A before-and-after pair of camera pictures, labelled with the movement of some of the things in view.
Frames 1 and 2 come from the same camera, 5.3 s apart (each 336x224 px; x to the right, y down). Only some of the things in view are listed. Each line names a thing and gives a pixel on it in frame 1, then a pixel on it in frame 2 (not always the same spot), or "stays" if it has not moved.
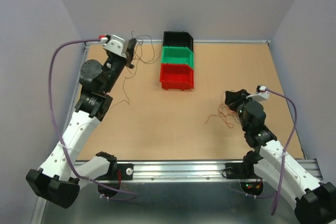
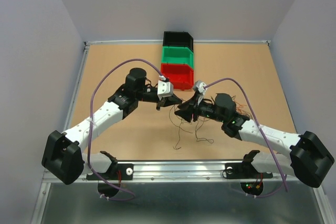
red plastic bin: x=176 y=76 stays
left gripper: x=130 y=52 → x=169 y=100
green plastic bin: x=179 y=55 stays
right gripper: x=229 y=96 → x=186 y=110
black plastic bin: x=178 y=38 stays
